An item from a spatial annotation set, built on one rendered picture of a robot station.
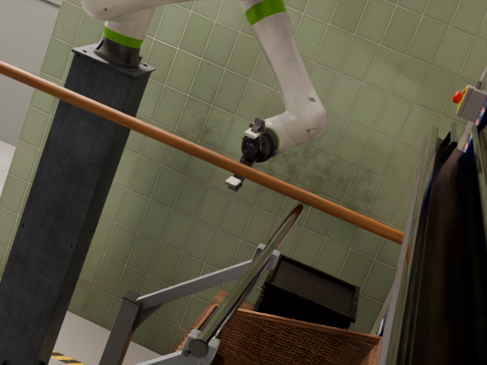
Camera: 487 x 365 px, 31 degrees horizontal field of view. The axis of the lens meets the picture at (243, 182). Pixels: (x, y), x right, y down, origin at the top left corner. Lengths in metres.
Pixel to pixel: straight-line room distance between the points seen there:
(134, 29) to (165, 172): 0.90
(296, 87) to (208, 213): 1.12
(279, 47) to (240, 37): 0.86
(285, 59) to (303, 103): 0.13
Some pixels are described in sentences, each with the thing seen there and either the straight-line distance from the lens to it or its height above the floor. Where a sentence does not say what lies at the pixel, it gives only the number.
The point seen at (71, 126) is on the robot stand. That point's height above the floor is 0.97.
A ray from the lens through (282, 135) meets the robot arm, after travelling 2.49.
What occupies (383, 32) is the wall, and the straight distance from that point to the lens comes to 3.29.
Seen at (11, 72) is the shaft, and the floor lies 1.19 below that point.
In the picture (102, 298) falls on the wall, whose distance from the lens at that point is 3.75.
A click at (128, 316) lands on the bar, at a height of 0.92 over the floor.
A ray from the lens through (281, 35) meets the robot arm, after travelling 2.52.
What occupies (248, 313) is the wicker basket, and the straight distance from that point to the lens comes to 2.52.
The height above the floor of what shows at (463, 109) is 1.44.
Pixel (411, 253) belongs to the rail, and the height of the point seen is 1.43.
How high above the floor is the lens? 1.75
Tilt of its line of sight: 16 degrees down
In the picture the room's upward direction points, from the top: 22 degrees clockwise
